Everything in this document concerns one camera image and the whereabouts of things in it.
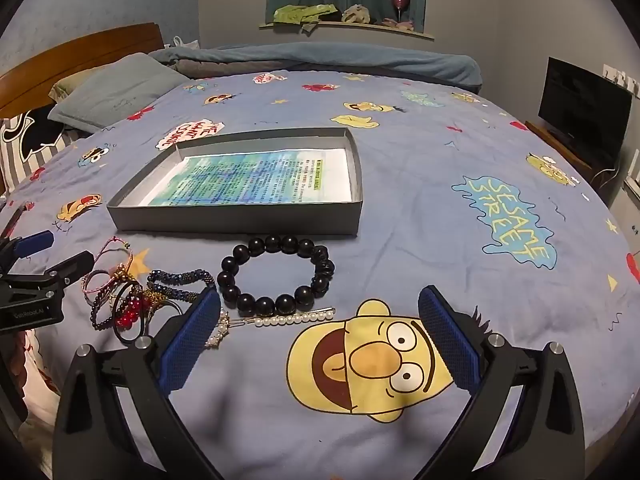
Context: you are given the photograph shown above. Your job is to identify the silver bangle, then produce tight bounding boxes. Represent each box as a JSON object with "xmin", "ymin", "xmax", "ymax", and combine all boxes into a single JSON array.
[{"xmin": 145, "ymin": 300, "xmax": 183, "ymax": 336}]

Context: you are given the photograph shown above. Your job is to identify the grey cardboard box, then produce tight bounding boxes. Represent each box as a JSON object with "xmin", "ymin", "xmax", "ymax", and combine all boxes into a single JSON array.
[{"xmin": 106, "ymin": 127, "xmax": 364, "ymax": 237}]

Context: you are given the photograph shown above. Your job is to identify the black television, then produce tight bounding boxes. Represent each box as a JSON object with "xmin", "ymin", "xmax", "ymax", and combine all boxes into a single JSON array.
[{"xmin": 537, "ymin": 56, "xmax": 633, "ymax": 161}]

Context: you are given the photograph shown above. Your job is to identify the wooden headboard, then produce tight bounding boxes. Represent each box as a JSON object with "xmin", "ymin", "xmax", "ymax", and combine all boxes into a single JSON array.
[{"xmin": 0, "ymin": 22, "xmax": 166, "ymax": 121}]

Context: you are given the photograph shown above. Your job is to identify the wooden television stand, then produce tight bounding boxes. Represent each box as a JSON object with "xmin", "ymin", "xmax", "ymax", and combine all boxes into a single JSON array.
[{"xmin": 525, "ymin": 120, "xmax": 608, "ymax": 181}]

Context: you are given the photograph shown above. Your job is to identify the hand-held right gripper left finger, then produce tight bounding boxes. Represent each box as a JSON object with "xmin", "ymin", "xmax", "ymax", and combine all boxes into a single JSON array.
[{"xmin": 52, "ymin": 287, "xmax": 223, "ymax": 480}]

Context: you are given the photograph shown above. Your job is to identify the grey blanket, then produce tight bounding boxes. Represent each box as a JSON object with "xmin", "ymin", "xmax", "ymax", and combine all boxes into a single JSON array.
[{"xmin": 170, "ymin": 59, "xmax": 311, "ymax": 80}]

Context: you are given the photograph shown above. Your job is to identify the white plastic bag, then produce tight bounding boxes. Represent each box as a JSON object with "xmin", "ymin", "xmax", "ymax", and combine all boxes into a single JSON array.
[{"xmin": 160, "ymin": 36, "xmax": 201, "ymax": 51}]

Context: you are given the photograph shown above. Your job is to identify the red bead bracelet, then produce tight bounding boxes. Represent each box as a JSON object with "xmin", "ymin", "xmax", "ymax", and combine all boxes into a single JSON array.
[{"xmin": 114, "ymin": 292, "xmax": 151, "ymax": 331}]

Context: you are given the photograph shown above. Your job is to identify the pale printed cloth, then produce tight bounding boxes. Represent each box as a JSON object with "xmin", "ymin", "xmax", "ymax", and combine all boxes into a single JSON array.
[{"xmin": 15, "ymin": 332, "xmax": 63, "ymax": 411}]

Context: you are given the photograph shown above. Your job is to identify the striped pillow with black print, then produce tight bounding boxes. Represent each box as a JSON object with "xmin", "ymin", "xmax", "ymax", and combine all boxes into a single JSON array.
[{"xmin": 0, "ymin": 110, "xmax": 68, "ymax": 196}]

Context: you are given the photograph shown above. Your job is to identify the blue cartoon printed bed sheet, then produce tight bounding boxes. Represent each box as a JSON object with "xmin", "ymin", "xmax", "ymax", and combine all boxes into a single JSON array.
[{"xmin": 0, "ymin": 67, "xmax": 640, "ymax": 480}]

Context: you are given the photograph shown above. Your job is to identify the blue beaded bracelet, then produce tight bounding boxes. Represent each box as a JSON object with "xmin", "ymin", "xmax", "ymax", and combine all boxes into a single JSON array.
[{"xmin": 146, "ymin": 269, "xmax": 218, "ymax": 303}]

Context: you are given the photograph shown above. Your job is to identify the blue blanket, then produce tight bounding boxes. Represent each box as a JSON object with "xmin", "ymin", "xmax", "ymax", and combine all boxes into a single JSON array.
[{"xmin": 147, "ymin": 42, "xmax": 483, "ymax": 93}]

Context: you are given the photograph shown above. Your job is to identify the small dark bead bracelet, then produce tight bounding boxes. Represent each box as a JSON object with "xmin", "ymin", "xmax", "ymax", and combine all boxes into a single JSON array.
[{"xmin": 90, "ymin": 280, "xmax": 146, "ymax": 331}]

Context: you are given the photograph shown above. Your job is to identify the pink cord bracelet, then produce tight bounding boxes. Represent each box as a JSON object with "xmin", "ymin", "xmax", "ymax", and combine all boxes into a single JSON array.
[{"xmin": 81, "ymin": 236, "xmax": 137, "ymax": 306}]

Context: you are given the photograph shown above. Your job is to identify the white wall hooks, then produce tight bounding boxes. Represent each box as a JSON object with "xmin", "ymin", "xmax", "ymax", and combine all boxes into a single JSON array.
[{"xmin": 602, "ymin": 63, "xmax": 640, "ymax": 98}]

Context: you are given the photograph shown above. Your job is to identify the green cloth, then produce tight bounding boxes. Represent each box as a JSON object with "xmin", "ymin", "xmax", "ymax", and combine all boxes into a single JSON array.
[{"xmin": 273, "ymin": 3, "xmax": 343, "ymax": 26}]

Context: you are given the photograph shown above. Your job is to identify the window sill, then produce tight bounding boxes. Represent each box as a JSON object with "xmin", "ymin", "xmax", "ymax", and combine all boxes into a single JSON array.
[{"xmin": 259, "ymin": 21, "xmax": 435, "ymax": 42}]

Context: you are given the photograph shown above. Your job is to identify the olive pillow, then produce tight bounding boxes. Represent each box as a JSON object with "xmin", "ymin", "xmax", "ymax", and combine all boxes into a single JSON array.
[{"xmin": 50, "ymin": 67, "xmax": 101, "ymax": 101}]

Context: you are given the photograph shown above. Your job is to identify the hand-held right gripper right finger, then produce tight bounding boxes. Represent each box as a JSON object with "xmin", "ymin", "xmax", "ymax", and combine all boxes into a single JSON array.
[{"xmin": 415, "ymin": 285, "xmax": 586, "ymax": 480}]

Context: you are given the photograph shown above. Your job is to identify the pearl cluster hair clip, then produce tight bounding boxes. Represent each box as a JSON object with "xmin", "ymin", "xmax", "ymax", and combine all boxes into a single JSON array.
[{"xmin": 205, "ymin": 310, "xmax": 231, "ymax": 348}]

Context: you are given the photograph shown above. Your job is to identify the pearl bar hair clip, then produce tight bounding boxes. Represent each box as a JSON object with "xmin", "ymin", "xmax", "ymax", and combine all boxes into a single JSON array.
[{"xmin": 239, "ymin": 306, "xmax": 337, "ymax": 328}]

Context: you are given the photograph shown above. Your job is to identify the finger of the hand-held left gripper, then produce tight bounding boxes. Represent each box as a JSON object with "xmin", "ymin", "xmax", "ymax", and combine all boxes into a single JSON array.
[
  {"xmin": 0, "ymin": 230, "xmax": 55, "ymax": 271},
  {"xmin": 30, "ymin": 251, "xmax": 95, "ymax": 293}
]

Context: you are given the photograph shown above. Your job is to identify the large black bead bracelet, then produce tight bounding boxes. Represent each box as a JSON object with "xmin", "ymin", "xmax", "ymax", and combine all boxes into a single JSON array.
[{"xmin": 216, "ymin": 235, "xmax": 336, "ymax": 311}]

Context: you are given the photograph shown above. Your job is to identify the beige knitted object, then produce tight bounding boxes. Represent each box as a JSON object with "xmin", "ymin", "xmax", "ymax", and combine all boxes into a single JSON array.
[{"xmin": 341, "ymin": 4, "xmax": 373, "ymax": 25}]

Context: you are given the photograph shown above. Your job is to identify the black cord charm bracelet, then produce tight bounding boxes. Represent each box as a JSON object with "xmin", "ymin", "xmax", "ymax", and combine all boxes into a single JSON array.
[{"xmin": 111, "ymin": 285, "xmax": 151, "ymax": 343}]

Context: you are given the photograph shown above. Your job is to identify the printed paper sheet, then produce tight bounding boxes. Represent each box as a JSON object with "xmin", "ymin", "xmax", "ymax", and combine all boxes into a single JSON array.
[{"xmin": 137, "ymin": 147, "xmax": 349, "ymax": 207}]

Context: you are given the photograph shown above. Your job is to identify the grey-blue pillow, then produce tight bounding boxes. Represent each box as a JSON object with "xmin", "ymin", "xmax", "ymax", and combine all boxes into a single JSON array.
[{"xmin": 47, "ymin": 54, "xmax": 188, "ymax": 133}]

